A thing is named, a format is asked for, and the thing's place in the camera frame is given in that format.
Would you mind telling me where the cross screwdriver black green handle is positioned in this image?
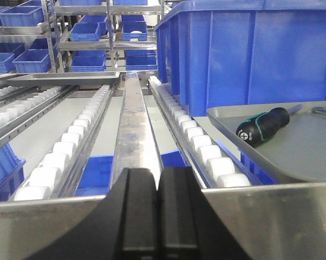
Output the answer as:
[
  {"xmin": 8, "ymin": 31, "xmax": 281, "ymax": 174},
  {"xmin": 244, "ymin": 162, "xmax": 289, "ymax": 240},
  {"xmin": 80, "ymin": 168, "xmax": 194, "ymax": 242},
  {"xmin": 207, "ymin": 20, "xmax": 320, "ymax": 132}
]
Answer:
[{"xmin": 236, "ymin": 104, "xmax": 302, "ymax": 147}]

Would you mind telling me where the white roller conveyor rail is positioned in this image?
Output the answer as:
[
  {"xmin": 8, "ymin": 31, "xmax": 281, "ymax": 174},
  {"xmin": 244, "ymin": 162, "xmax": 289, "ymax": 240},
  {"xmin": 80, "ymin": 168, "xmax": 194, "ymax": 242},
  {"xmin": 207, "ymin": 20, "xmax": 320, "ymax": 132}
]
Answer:
[{"xmin": 148, "ymin": 76, "xmax": 253, "ymax": 189}]

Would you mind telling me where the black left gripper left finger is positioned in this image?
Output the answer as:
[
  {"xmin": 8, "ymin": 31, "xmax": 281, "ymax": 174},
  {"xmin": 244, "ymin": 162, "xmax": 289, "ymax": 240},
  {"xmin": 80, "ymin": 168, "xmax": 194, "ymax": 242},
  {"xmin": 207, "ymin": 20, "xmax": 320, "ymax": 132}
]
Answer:
[{"xmin": 28, "ymin": 168, "xmax": 159, "ymax": 259}]

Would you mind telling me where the grey tray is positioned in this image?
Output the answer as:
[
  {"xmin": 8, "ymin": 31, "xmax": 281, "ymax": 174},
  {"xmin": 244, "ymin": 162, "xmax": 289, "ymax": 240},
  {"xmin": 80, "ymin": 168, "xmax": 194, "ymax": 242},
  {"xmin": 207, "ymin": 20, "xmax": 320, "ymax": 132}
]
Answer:
[{"xmin": 207, "ymin": 101, "xmax": 326, "ymax": 183}]

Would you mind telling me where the blue bin on right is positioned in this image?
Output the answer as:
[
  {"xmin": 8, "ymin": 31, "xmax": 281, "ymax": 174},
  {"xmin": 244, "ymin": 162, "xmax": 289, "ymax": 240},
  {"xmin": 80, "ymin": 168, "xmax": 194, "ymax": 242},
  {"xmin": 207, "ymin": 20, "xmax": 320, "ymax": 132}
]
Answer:
[{"xmin": 154, "ymin": 1, "xmax": 326, "ymax": 116}]

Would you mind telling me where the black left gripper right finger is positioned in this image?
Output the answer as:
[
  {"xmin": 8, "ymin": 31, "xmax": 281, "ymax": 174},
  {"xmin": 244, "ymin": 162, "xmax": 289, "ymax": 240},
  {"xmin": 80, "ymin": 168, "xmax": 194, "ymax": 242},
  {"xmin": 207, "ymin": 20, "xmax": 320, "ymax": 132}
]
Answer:
[{"xmin": 158, "ymin": 167, "xmax": 250, "ymax": 259}]

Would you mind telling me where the stainless steel shelf rack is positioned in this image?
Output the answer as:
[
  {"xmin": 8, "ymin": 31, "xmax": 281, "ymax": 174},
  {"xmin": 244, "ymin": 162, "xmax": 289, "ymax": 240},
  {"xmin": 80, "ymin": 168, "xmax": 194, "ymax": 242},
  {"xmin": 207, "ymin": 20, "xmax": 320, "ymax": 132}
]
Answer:
[{"xmin": 0, "ymin": 1, "xmax": 165, "ymax": 74}]

